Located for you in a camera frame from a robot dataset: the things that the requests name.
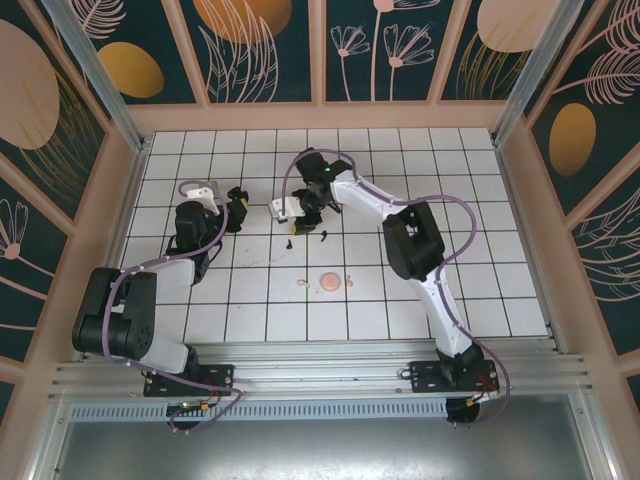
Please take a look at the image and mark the grey metal sheet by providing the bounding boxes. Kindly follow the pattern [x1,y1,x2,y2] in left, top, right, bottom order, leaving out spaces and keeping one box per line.
[29,394,616,480]

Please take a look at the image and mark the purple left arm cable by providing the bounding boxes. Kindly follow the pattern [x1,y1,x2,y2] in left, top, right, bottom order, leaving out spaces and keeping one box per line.
[103,179,246,435]

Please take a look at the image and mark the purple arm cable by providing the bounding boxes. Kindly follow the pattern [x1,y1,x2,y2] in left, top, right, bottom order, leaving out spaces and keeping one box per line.
[280,148,511,430]
[103,179,246,435]

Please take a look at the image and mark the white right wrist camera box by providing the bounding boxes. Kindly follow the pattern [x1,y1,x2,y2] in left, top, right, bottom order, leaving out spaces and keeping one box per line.
[269,197,302,222]

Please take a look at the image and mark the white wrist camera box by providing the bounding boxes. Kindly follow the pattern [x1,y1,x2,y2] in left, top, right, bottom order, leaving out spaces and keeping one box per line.
[182,180,222,217]
[269,197,302,222]

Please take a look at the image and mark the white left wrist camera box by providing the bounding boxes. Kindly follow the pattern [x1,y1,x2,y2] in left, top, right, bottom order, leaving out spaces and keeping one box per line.
[182,180,222,217]

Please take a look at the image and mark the aluminium mounting rail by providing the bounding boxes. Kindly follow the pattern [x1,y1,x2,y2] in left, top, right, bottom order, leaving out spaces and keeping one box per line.
[49,342,594,401]

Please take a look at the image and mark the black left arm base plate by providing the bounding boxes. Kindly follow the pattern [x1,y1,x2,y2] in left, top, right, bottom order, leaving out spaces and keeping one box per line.
[143,363,235,399]

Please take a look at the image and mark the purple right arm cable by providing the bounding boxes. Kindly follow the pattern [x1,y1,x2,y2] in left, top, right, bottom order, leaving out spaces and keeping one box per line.
[280,148,511,430]

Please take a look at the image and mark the aluminium frame post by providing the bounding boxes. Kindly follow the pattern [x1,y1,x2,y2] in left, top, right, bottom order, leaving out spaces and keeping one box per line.
[42,0,151,151]
[492,0,574,146]

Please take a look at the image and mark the grey slotted cable duct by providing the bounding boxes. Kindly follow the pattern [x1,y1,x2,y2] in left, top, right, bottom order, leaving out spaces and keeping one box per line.
[69,399,449,421]

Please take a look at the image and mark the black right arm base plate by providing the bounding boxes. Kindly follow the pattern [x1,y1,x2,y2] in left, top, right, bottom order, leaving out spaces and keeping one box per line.
[408,360,501,396]

